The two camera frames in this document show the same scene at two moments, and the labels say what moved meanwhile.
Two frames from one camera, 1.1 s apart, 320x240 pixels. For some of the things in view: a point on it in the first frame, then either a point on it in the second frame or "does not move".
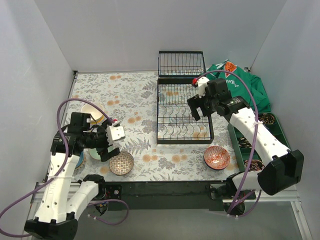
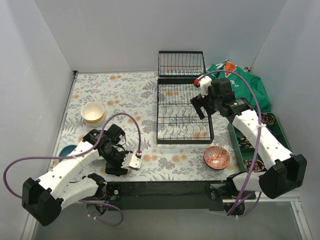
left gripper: x=104 y=144 -> x=116 y=169
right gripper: x=200 y=102 does not move
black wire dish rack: x=175 y=123 does not move
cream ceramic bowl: x=96 y=113 does not move
